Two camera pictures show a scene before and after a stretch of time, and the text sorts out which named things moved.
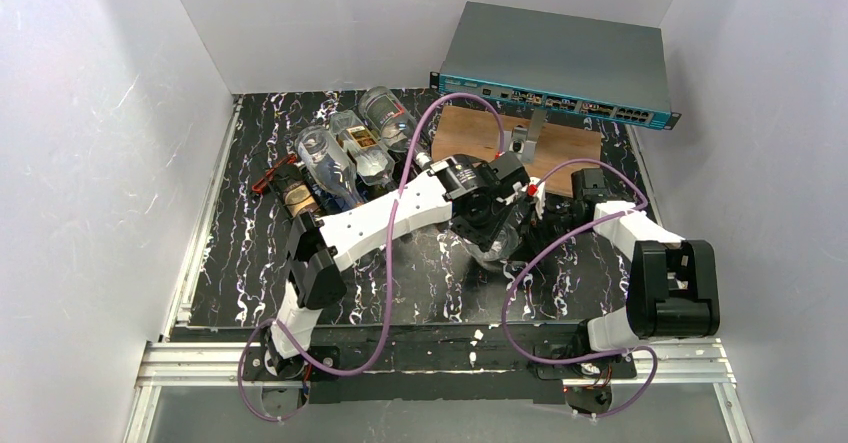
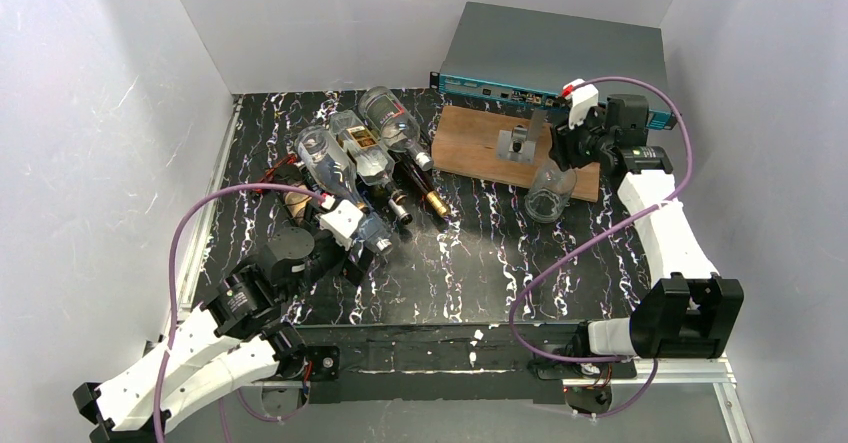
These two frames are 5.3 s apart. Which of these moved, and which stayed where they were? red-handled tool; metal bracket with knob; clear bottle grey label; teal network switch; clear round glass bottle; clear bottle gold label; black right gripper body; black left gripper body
Moved: black right gripper body; clear round glass bottle; black left gripper body
Stayed: clear bottle gold label; red-handled tool; clear bottle grey label; metal bracket with knob; teal network switch
